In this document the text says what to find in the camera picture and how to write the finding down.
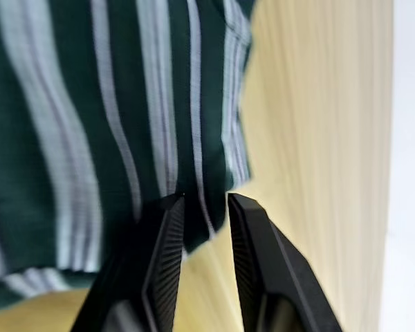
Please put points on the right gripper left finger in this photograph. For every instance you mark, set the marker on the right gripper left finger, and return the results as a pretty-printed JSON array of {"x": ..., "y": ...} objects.
[{"x": 148, "y": 263}]

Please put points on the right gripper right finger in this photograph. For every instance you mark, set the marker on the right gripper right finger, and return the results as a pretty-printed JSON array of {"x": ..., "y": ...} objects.
[{"x": 263, "y": 269}]

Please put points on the green white striped T-shirt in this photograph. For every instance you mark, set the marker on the green white striped T-shirt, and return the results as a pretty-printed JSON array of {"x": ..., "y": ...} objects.
[{"x": 90, "y": 138}]

